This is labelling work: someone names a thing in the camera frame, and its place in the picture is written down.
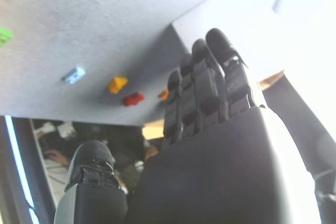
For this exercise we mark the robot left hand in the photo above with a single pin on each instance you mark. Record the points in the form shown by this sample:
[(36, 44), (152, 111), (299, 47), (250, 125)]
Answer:
[(210, 169)]

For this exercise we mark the cardboard box with white outside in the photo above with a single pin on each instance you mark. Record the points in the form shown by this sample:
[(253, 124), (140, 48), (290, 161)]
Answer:
[(273, 81)]

